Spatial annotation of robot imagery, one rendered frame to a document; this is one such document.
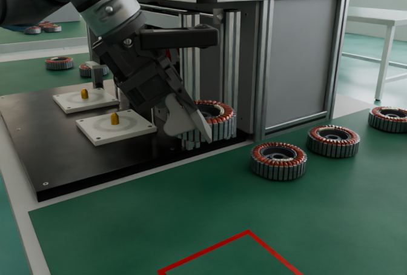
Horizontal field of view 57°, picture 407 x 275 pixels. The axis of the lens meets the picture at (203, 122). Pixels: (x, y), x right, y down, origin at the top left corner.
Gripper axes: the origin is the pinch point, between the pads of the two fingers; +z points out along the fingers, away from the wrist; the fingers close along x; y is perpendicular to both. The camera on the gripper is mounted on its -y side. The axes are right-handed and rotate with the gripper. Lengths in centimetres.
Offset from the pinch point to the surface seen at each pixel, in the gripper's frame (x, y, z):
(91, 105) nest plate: -47, 24, 0
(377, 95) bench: -230, -149, 191
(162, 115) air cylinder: -33.4, 8.2, 8.6
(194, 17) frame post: -15.9, -9.4, -11.6
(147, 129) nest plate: -25.7, 12.1, 6.2
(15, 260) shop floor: -82, 99, 46
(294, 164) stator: -1.3, -10.0, 18.8
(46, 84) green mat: -83, 40, -6
